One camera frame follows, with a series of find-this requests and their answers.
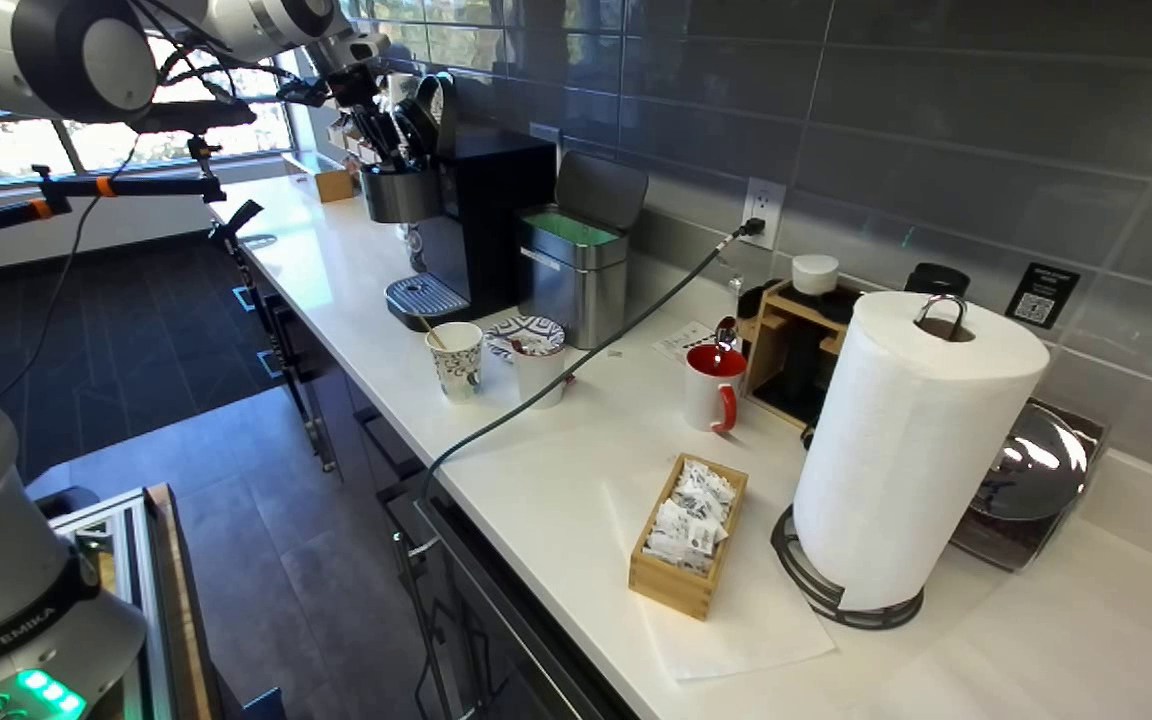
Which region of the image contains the stainless steel canister green insert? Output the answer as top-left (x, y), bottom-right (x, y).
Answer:
top-left (516, 148), bottom-right (650, 352)

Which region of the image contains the white sugar packets pile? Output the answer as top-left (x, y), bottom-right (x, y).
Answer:
top-left (641, 458), bottom-right (741, 574)

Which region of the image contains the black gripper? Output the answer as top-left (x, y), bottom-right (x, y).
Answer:
top-left (319, 54), bottom-right (410, 172)

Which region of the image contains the black power cable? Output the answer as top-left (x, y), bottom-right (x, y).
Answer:
top-left (422, 211), bottom-right (766, 478)

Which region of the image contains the wooden packet box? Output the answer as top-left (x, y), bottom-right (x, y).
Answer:
top-left (622, 447), bottom-right (752, 623)

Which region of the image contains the black QR code sign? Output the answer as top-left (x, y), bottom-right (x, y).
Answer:
top-left (1004, 257), bottom-right (1083, 333)

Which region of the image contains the black round device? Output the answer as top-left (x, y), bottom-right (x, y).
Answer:
top-left (905, 259), bottom-right (972, 302)

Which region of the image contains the small white plate with pods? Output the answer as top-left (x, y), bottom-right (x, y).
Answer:
top-left (482, 314), bottom-right (569, 365)

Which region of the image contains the small white cup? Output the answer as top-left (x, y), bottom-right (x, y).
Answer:
top-left (788, 252), bottom-right (842, 302)

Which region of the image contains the black coffee machine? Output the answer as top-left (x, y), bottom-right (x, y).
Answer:
top-left (357, 126), bottom-right (559, 333)

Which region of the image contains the black tripod with orange clamps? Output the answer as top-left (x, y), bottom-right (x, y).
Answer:
top-left (0, 129), bottom-right (268, 257)

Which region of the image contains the aluminium frame cart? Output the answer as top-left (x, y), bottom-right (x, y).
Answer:
top-left (46, 485), bottom-right (220, 720)

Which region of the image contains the white paper cup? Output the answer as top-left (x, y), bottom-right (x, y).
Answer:
top-left (422, 322), bottom-right (487, 407)

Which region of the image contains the wooden countertop organizer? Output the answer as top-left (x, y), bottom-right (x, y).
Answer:
top-left (741, 276), bottom-right (868, 433)

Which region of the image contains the chrome dish on black tray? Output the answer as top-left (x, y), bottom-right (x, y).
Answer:
top-left (949, 397), bottom-right (1110, 575)

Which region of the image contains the dark base cabinet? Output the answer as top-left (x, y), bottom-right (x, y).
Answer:
top-left (232, 252), bottom-right (630, 720)

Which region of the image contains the red and white mug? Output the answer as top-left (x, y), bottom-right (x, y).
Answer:
top-left (685, 335), bottom-right (752, 441)

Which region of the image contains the white wall outlet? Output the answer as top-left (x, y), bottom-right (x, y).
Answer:
top-left (736, 176), bottom-right (788, 252)

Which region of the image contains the white paper towel roll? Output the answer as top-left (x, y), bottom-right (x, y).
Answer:
top-left (788, 287), bottom-right (1053, 615)

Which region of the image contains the black camera bar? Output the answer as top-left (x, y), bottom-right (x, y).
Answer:
top-left (128, 95), bottom-right (263, 138)

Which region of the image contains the black metal towel holder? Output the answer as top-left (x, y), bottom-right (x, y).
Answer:
top-left (766, 287), bottom-right (976, 631)

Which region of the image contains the utensil holder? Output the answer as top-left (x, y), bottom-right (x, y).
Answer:
top-left (360, 56), bottom-right (455, 170)

